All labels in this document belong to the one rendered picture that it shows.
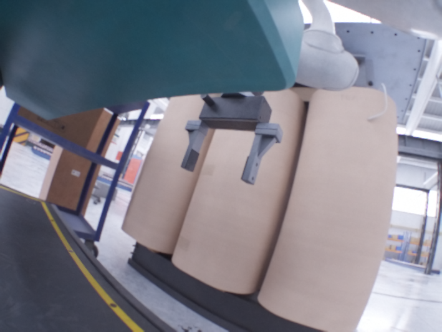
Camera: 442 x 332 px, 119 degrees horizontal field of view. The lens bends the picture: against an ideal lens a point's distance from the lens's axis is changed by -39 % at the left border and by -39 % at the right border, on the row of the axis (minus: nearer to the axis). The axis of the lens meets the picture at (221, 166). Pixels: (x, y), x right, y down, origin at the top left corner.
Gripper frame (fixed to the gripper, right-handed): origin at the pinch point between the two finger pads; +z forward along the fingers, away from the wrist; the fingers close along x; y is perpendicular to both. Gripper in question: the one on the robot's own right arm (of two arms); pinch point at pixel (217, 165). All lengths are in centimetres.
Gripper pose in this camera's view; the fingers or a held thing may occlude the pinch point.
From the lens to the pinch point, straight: 38.2
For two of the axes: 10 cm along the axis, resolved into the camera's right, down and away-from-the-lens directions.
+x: 8.2, 1.4, -5.6
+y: -4.9, -3.4, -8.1
